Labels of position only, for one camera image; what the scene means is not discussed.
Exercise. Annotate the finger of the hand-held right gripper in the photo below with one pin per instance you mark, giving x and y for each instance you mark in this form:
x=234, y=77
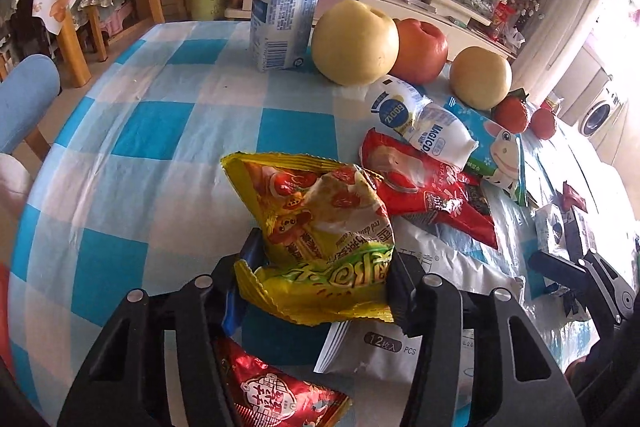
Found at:
x=612, y=282
x=557, y=268

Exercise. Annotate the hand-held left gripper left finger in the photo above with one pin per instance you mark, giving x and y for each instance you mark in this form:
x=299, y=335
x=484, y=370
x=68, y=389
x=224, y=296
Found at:
x=231, y=313

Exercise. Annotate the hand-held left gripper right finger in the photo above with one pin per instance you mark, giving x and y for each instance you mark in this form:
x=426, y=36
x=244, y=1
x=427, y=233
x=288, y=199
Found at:
x=405, y=302

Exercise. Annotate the yellow snack packet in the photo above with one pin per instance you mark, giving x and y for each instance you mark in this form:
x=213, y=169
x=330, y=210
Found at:
x=320, y=217

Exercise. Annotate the small white box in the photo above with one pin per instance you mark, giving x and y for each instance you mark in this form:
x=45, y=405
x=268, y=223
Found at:
x=550, y=229
x=582, y=229

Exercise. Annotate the white wipes packet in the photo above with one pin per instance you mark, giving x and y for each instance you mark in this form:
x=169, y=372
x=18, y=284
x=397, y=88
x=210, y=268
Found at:
x=370, y=352

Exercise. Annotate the dark red wrapper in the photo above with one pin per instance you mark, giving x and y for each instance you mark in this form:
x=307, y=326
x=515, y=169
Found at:
x=574, y=197

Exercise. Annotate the red foil snack packet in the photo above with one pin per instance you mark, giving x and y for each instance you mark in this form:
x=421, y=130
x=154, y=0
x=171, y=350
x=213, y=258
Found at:
x=270, y=392

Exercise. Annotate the red ice cream wrapper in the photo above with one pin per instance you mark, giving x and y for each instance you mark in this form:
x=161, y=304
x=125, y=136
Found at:
x=450, y=207

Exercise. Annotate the blue cartoon cow packet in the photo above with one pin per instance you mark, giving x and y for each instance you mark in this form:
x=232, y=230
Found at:
x=500, y=147

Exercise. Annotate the white washing machine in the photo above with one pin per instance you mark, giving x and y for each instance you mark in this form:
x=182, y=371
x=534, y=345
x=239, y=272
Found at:
x=597, y=112

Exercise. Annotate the white plastic wrapper blue label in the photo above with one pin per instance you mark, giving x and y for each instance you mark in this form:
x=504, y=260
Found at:
x=440, y=137

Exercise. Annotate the blue checkered tablecloth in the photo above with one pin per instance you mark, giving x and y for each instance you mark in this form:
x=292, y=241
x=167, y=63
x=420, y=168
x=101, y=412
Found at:
x=150, y=132

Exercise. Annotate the small yellow pear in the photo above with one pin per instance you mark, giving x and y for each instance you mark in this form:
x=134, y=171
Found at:
x=480, y=79

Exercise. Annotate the red apple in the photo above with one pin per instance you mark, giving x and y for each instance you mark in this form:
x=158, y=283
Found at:
x=422, y=52

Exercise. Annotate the large yellow pear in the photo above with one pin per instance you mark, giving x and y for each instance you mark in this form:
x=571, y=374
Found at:
x=355, y=42

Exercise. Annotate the green waste bin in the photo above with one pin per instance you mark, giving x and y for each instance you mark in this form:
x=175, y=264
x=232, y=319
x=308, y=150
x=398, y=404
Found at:
x=206, y=2

